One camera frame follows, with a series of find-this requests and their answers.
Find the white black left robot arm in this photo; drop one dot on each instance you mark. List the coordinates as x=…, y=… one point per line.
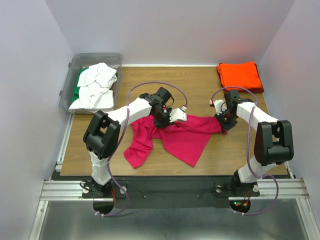
x=105, y=131

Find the clear plastic bin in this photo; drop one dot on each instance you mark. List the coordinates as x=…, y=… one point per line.
x=84, y=60

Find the white t shirt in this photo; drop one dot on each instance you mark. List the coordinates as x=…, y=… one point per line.
x=93, y=88

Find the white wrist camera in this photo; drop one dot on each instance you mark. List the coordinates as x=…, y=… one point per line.
x=219, y=105
x=178, y=115

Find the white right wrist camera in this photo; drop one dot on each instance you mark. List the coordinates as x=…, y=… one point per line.
x=219, y=105

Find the dark red folded t shirt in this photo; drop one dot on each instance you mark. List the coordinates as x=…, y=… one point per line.
x=250, y=90

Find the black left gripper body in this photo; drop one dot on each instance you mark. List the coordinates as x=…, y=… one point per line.
x=162, y=118

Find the pink t shirt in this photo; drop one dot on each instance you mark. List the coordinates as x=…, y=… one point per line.
x=185, y=140

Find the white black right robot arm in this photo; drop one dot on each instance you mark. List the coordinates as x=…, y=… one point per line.
x=273, y=144

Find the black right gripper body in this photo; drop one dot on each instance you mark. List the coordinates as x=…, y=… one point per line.
x=227, y=120

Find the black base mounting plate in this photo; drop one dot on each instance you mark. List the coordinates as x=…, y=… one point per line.
x=167, y=192

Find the aluminium frame rail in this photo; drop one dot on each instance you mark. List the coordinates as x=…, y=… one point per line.
x=287, y=189

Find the small electronics board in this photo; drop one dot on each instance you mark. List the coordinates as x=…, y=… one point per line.
x=241, y=204

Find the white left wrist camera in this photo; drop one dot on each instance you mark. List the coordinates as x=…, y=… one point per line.
x=178, y=115

